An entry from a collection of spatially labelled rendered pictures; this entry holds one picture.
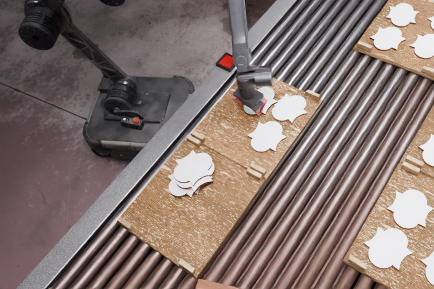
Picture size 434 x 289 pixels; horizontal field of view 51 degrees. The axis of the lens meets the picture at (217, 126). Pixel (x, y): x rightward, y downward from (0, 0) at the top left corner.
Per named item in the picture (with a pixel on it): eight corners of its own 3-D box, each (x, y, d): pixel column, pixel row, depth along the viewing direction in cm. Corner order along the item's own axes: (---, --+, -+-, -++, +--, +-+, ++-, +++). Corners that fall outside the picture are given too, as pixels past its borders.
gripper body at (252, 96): (244, 85, 174) (241, 72, 169) (264, 97, 169) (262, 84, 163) (232, 96, 172) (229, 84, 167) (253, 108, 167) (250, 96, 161)
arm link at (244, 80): (235, 68, 162) (234, 80, 159) (254, 66, 161) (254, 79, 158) (238, 80, 168) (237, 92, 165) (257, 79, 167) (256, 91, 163)
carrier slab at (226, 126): (188, 137, 176) (188, 135, 174) (248, 68, 193) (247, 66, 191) (266, 180, 161) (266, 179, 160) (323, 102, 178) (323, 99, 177)
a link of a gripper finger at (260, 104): (256, 102, 179) (252, 88, 171) (270, 111, 175) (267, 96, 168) (244, 114, 177) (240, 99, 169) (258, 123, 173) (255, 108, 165)
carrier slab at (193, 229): (117, 223, 159) (115, 221, 157) (188, 139, 176) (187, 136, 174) (197, 279, 144) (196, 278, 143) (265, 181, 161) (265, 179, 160)
